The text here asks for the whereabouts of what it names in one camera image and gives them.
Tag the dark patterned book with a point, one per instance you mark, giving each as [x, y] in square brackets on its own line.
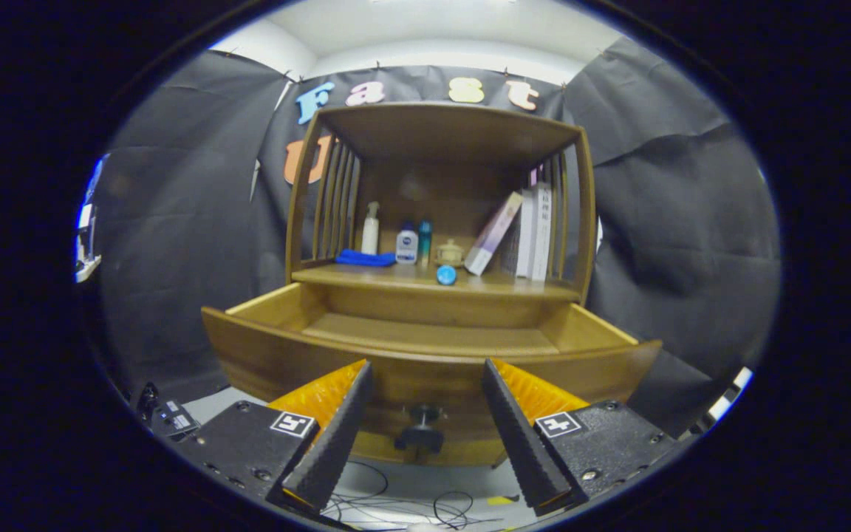
[512, 251]

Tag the blue folded cloth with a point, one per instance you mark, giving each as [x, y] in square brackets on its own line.
[363, 258]

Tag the wooden drawer with black knob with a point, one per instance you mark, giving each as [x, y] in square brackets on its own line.
[263, 362]

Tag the yellow floor tape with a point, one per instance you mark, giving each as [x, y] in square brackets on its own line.
[501, 500]

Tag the beige lidded teacup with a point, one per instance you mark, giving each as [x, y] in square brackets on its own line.
[449, 253]

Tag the black electronic device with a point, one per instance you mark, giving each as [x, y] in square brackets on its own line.
[174, 421]

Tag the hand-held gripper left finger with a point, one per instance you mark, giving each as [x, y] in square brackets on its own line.
[333, 443]

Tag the pink and white book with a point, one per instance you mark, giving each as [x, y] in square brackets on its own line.
[492, 236]

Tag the wooden countertop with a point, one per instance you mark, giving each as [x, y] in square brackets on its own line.
[366, 277]

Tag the plain white book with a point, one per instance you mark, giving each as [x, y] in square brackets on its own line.
[525, 236]

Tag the teal bottle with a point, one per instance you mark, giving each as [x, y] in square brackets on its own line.
[425, 240]

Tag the white pump bottle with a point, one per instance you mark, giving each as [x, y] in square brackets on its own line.
[370, 240]

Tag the blue and white tube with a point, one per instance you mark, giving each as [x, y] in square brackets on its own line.
[446, 275]

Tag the wooden cabinet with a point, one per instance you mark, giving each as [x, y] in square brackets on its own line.
[448, 133]

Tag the white lotion bottle blue cap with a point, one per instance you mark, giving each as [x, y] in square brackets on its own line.
[406, 247]

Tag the white book with black lettering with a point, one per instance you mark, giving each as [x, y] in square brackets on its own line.
[541, 236]

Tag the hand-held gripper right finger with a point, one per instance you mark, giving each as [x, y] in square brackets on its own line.
[518, 436]

